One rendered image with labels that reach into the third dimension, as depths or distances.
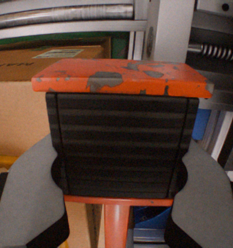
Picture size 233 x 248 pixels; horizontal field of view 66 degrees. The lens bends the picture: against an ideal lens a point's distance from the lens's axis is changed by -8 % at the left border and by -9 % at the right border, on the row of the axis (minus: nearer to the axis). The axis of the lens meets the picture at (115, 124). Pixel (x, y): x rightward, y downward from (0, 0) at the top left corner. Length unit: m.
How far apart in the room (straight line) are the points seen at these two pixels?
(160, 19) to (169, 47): 0.03
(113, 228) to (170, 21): 0.19
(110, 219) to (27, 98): 0.19
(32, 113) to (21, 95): 0.03
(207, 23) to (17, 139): 0.30
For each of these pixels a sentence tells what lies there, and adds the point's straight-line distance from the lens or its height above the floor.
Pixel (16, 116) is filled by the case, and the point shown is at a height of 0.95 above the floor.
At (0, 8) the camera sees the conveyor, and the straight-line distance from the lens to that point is 0.83.
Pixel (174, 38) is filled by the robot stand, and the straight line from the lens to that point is 0.20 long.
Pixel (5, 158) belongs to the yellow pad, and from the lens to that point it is 0.35.
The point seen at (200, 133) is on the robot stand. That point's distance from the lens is 0.36.
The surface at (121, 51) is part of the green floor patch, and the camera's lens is 1.19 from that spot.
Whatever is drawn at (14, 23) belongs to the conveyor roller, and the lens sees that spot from 0.73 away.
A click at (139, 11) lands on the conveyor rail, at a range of 0.59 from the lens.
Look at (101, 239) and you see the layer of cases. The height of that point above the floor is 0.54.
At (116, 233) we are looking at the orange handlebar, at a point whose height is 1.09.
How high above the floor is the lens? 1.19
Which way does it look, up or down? 62 degrees down
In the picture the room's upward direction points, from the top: 175 degrees counter-clockwise
